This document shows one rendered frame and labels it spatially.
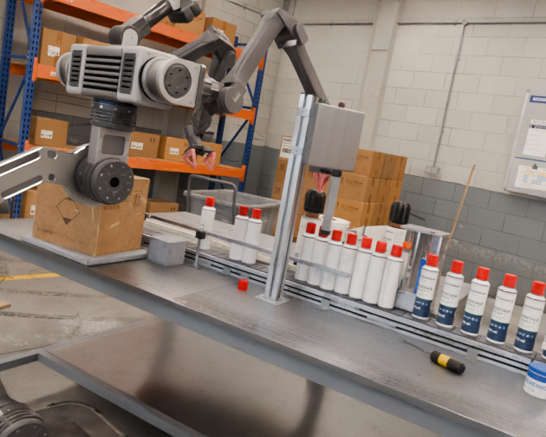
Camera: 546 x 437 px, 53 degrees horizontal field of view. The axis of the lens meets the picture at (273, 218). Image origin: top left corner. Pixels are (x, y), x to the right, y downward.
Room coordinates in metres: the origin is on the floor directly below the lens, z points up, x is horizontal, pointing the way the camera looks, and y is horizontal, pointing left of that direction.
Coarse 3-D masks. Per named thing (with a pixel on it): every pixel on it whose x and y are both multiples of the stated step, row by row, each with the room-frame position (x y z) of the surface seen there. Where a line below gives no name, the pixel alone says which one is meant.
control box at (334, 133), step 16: (320, 112) 1.70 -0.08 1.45; (336, 112) 1.72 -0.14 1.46; (352, 112) 1.74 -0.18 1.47; (320, 128) 1.70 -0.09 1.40; (336, 128) 1.73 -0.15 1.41; (352, 128) 1.75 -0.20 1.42; (320, 144) 1.70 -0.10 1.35; (336, 144) 1.73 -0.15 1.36; (352, 144) 1.75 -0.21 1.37; (304, 160) 1.72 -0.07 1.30; (320, 160) 1.71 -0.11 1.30; (336, 160) 1.73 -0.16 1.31; (352, 160) 1.76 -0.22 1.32
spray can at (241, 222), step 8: (240, 208) 1.99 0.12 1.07; (248, 208) 2.00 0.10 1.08; (240, 216) 1.99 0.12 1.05; (240, 224) 1.98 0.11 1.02; (240, 232) 1.98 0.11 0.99; (240, 240) 1.98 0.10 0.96; (232, 248) 1.99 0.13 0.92; (240, 248) 1.98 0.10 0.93; (232, 256) 1.98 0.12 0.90; (240, 256) 1.99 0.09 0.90
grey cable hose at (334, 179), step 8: (336, 176) 1.72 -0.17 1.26; (336, 184) 1.72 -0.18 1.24; (328, 192) 1.73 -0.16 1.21; (336, 192) 1.72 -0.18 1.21; (328, 200) 1.72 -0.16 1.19; (328, 208) 1.72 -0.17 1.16; (328, 216) 1.72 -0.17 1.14; (328, 224) 1.72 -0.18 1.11; (320, 232) 1.73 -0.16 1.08; (328, 232) 1.72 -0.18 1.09
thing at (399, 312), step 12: (144, 228) 2.28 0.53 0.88; (204, 252) 2.03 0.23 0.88; (216, 252) 2.06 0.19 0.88; (240, 264) 1.95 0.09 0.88; (288, 276) 1.90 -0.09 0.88; (312, 288) 1.80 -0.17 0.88; (360, 300) 1.74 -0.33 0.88; (396, 312) 1.68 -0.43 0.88; (408, 312) 1.70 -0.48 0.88; (432, 324) 1.62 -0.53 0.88; (468, 336) 1.56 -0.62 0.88; (480, 336) 1.60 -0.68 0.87; (504, 348) 1.51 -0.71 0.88
